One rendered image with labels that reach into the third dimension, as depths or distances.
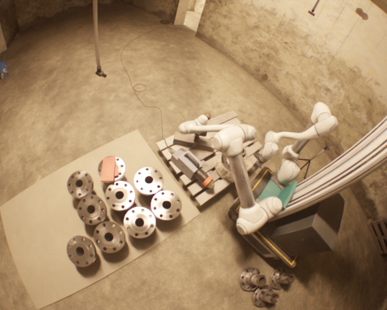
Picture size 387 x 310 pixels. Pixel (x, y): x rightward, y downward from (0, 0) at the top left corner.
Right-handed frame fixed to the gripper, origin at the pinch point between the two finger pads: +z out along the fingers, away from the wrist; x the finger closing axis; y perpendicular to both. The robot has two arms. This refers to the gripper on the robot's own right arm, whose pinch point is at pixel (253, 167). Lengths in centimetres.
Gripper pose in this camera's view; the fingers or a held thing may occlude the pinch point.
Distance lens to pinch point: 173.8
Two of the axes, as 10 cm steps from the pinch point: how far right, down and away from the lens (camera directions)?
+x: 6.9, -5.2, 5.1
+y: 6.9, 6.9, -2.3
